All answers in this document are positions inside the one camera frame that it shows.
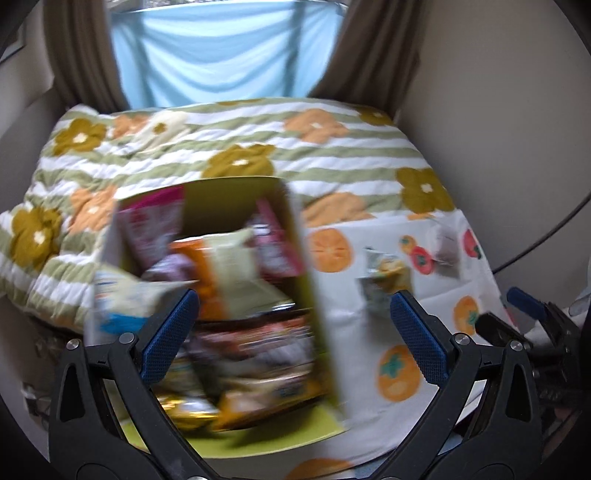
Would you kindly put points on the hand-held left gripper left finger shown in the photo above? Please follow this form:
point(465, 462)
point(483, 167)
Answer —
point(171, 332)

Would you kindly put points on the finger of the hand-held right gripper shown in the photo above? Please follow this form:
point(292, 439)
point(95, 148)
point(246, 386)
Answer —
point(498, 330)
point(524, 297)

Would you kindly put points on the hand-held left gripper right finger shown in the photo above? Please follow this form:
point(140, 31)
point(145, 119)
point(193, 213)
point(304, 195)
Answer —
point(418, 341)

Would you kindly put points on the pile of assorted snacks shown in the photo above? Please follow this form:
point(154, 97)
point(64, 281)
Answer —
point(249, 341)

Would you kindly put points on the yellow-green cardboard box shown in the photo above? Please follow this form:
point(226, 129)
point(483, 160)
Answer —
point(318, 323)

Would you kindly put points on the white persimmon-print cloth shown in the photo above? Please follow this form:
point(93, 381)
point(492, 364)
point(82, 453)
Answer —
point(360, 350)

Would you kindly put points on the grey yellow snack bag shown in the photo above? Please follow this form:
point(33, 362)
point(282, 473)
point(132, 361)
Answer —
point(385, 281)

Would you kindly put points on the small clear brown snack bag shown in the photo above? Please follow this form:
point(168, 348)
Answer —
point(448, 249)

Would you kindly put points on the floral striped blanket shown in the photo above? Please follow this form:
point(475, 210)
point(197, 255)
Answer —
point(323, 157)

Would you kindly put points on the light blue window cloth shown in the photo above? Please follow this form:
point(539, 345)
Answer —
point(231, 55)

